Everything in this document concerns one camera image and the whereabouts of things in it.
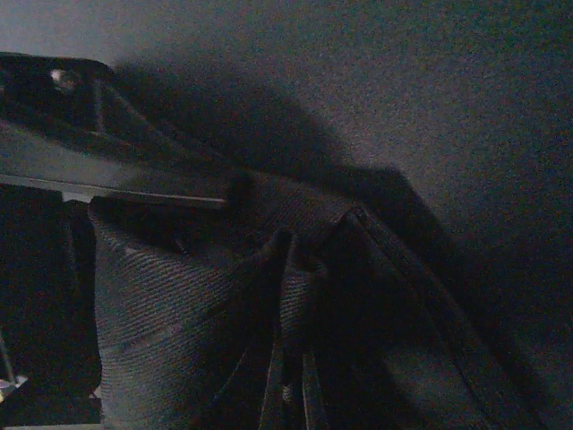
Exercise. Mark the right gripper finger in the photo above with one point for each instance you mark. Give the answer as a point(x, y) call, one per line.
point(67, 126)

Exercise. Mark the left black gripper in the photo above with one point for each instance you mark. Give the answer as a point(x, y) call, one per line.
point(47, 312)

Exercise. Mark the black necktie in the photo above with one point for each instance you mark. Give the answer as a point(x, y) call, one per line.
point(294, 309)

